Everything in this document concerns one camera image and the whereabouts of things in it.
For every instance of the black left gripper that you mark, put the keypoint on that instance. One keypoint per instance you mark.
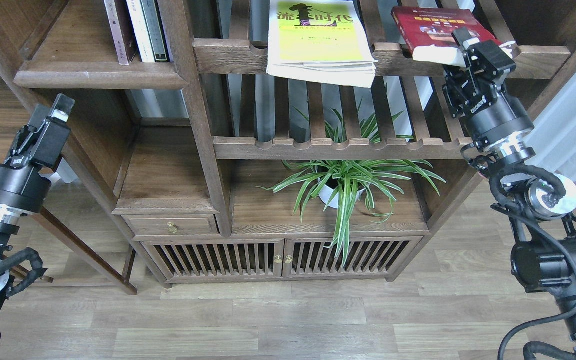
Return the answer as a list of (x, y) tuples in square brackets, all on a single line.
[(37, 144)]

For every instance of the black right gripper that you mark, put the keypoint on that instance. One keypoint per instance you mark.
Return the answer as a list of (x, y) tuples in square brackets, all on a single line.
[(476, 92)]

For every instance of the red cover book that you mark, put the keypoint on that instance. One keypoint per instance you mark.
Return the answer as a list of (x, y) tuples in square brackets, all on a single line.
[(427, 30)]

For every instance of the dark maroon book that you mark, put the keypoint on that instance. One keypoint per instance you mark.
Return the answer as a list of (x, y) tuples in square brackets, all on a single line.
[(122, 31)]

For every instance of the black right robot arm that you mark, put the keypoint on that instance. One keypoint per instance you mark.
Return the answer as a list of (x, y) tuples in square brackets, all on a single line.
[(541, 206)]

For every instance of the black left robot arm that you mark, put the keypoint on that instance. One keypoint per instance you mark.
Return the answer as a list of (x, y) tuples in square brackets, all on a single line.
[(18, 271)]

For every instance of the white spine book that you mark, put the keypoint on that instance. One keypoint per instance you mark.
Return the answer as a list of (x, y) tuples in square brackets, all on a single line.
[(142, 36)]

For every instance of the dark green spine book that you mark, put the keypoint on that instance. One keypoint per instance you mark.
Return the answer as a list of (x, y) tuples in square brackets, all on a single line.
[(153, 21)]

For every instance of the yellow-green cover book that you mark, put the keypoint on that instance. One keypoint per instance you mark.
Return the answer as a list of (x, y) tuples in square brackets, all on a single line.
[(320, 41)]

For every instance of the green spider plant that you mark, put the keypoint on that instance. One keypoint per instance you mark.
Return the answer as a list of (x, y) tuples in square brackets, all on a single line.
[(376, 175)]

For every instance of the brass drawer knob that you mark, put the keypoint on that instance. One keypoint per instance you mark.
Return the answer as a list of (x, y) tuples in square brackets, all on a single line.
[(172, 228)]

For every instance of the white plant pot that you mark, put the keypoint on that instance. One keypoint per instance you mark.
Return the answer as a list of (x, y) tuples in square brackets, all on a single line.
[(326, 193)]

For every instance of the dark wooden bookshelf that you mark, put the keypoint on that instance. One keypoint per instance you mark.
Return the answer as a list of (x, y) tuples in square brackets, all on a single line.
[(195, 142)]

